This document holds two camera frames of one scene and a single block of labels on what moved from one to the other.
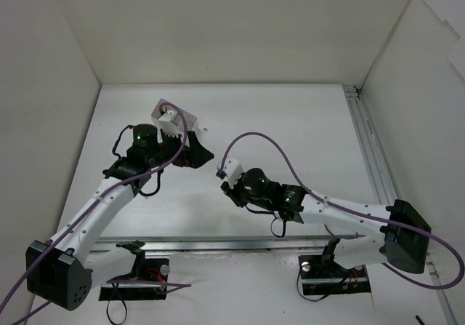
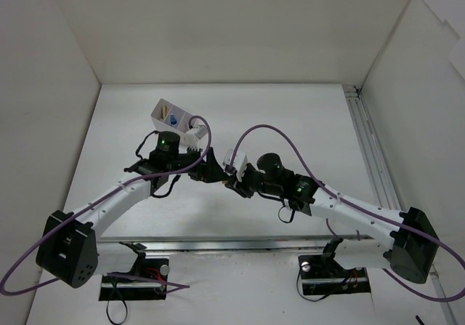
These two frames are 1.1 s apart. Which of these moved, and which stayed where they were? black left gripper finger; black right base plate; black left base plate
Moved: black left gripper finger
Stayed: black left base plate; black right base plate
